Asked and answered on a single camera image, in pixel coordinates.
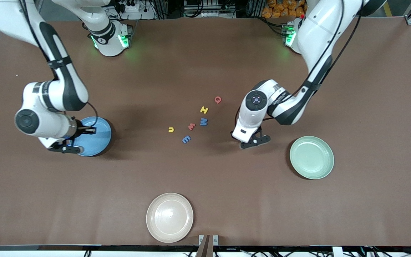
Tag blue round plate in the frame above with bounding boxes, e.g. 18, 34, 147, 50
73, 116, 112, 157

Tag pale green round plate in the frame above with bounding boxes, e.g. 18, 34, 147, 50
290, 136, 335, 180

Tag brown table cover sheet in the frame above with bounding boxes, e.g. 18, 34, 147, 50
0, 17, 411, 247

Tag beige round plate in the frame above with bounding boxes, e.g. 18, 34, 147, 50
146, 193, 194, 244

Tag orange packaged goods pile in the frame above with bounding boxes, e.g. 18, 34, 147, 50
262, 0, 308, 19

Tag dark equipment rack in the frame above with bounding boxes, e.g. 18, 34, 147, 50
183, 0, 236, 19

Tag white power strip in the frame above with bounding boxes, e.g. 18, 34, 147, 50
118, 0, 155, 20

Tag white table edge frame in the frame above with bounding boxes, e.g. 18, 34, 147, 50
0, 245, 411, 257

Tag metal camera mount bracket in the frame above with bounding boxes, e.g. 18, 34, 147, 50
196, 234, 219, 257

